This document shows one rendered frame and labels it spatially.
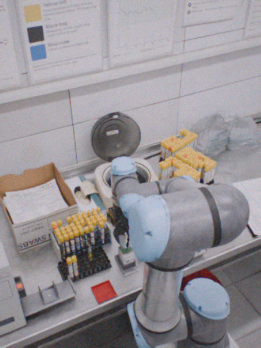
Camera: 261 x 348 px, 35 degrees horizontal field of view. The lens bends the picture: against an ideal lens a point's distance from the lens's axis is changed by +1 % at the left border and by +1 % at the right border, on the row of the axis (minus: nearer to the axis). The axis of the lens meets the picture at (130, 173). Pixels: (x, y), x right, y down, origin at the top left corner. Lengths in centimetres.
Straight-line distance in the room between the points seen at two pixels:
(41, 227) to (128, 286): 37
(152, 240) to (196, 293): 43
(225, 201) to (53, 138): 110
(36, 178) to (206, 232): 111
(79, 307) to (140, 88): 93
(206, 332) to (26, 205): 87
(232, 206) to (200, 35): 120
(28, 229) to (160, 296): 72
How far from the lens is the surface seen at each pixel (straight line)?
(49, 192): 172
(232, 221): 77
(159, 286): 90
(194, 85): 196
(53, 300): 139
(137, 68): 172
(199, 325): 113
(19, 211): 166
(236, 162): 200
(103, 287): 146
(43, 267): 154
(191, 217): 74
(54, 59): 160
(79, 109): 172
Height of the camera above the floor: 206
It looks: 39 degrees down
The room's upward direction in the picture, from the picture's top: straight up
